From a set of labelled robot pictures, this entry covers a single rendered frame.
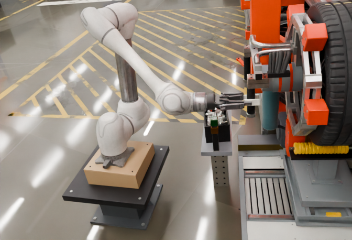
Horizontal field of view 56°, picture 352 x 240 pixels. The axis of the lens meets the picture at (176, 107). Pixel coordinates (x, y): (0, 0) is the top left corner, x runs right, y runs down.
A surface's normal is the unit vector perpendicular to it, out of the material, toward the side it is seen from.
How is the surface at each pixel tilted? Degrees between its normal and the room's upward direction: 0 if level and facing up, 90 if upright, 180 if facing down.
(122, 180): 90
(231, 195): 0
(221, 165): 90
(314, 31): 35
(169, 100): 66
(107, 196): 0
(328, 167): 90
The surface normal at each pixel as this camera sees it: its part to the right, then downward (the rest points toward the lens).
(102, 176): -0.24, 0.53
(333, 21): -0.16, -0.55
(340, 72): -0.17, 0.05
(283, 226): -0.12, -0.85
